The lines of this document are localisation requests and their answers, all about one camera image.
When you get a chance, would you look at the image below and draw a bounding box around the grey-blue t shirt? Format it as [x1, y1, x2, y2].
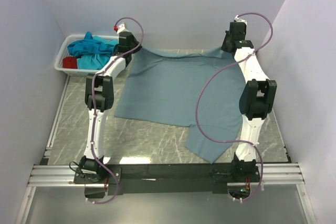
[115, 47, 245, 163]

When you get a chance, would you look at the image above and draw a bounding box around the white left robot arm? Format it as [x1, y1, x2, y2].
[77, 29, 141, 183]

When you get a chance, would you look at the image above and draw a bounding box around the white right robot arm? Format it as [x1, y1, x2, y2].
[221, 18, 277, 182]

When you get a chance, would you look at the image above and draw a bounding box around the light blue t shirt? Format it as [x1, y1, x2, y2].
[77, 54, 110, 70]

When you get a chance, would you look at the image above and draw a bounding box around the bright blue t shirt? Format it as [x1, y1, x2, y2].
[67, 31, 119, 58]

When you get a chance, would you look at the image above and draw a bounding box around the white plastic laundry basket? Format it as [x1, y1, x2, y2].
[54, 33, 127, 78]

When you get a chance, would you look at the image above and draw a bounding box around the red garment in basket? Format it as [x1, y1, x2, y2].
[62, 57, 78, 69]

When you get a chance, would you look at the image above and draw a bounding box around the black base crossbar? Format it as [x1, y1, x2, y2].
[73, 163, 260, 196]

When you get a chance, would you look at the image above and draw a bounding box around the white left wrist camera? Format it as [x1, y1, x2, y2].
[113, 23, 129, 34]

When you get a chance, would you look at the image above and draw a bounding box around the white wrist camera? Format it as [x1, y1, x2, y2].
[113, 23, 129, 34]
[234, 15, 247, 25]

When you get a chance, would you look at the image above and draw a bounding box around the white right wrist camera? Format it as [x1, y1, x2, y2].
[234, 15, 247, 25]

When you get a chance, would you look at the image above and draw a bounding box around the aluminium rail frame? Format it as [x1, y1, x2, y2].
[27, 163, 305, 187]

